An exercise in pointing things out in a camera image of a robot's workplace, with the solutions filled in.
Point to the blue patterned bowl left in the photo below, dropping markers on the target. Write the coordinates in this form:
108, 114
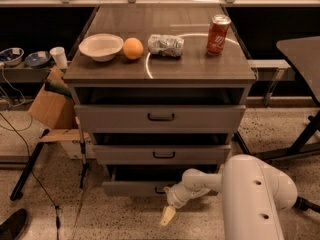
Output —
12, 56

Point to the grey drawer cabinet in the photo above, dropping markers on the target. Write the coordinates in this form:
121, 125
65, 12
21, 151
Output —
195, 78

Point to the white bowl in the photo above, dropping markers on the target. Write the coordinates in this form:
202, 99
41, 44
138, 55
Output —
101, 47

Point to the crumpled chip bag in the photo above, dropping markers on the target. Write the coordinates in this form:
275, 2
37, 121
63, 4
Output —
165, 45

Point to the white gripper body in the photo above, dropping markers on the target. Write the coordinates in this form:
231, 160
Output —
177, 197

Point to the brown cardboard box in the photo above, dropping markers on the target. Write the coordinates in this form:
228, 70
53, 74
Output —
56, 112

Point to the black stand leg right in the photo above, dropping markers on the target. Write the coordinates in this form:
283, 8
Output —
238, 138

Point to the black tripod leg left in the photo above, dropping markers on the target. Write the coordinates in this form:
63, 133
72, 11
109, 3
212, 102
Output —
17, 191

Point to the green handled tool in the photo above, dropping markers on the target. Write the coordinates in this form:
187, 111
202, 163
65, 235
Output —
56, 87

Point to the grey top drawer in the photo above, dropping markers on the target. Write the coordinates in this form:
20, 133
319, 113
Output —
160, 118

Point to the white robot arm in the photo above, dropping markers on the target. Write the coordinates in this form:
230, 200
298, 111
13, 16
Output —
253, 192

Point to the red soda can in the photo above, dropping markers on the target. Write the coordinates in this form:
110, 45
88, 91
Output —
218, 28

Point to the blue patterned bowl right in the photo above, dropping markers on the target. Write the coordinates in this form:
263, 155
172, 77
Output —
38, 59

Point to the silver tripod pole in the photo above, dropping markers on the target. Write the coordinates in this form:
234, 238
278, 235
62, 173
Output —
82, 143

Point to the orange fruit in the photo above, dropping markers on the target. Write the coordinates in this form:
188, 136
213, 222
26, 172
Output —
133, 48

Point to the blue patterned bowl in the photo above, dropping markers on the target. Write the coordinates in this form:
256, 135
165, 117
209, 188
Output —
38, 59
12, 56

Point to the grey bottom drawer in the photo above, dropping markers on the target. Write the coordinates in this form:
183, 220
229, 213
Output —
146, 180

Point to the grey middle drawer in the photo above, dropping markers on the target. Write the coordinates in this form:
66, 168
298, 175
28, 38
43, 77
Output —
161, 154

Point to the grey drawer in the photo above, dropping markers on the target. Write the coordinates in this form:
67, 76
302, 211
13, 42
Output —
161, 154
160, 118
146, 180

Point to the black shoe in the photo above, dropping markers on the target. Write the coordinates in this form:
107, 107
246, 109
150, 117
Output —
12, 228

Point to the white paper cup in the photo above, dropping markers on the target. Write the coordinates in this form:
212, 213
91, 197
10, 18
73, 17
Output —
59, 56

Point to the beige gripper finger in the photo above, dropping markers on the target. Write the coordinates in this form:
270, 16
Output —
167, 215

